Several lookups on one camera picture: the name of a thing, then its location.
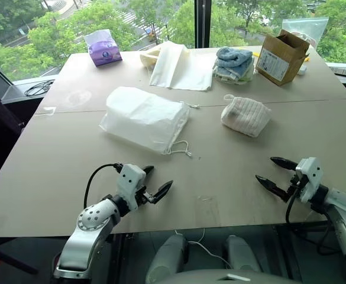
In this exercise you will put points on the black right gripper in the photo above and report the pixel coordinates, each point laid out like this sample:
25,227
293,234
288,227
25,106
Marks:
294,183

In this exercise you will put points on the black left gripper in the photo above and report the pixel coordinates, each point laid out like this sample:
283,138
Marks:
145,196

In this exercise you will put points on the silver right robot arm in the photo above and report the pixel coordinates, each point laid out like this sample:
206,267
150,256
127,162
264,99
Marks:
345,214

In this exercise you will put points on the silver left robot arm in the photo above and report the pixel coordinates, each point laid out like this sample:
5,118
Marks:
87,219

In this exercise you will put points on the folded pink-white striped towel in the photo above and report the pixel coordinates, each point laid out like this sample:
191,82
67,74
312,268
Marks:
245,115

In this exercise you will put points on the folded blue-white towel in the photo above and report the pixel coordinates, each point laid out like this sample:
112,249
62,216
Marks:
234,70

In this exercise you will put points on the flat cream cloth bag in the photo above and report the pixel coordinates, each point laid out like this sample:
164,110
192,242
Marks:
180,69

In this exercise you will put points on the crumpled cream cloth bag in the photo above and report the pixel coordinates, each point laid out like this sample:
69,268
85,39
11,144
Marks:
149,57

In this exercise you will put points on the folded light blue towel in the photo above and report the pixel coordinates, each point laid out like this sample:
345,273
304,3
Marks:
233,56

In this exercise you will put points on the clear zip plastic bag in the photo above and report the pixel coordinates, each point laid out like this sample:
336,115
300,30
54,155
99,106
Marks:
314,29

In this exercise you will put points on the grey rounded robot leg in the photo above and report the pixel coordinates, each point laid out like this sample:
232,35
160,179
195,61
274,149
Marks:
242,254
168,257

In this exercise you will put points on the small white object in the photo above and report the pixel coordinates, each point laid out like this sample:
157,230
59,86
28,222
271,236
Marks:
302,71

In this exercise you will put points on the dark grey robot torso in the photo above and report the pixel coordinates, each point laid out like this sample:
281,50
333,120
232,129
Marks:
229,277

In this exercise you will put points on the open cardboard box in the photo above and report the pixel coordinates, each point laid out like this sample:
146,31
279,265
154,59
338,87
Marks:
279,60

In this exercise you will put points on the black flat device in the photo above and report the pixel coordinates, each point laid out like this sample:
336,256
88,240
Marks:
340,71

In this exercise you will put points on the small white tape scrap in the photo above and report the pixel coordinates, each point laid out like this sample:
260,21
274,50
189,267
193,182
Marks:
49,110

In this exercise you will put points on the purple tissue pack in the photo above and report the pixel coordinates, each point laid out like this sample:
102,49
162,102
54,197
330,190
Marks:
104,51

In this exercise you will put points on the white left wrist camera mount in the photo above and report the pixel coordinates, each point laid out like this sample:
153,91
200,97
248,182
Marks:
129,178

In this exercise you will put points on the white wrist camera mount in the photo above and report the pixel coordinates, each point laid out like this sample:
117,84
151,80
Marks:
129,178
310,177

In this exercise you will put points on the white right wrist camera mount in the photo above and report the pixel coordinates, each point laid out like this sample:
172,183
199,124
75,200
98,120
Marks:
310,177

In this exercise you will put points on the dark window frame post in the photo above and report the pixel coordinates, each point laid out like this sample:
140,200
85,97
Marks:
202,23

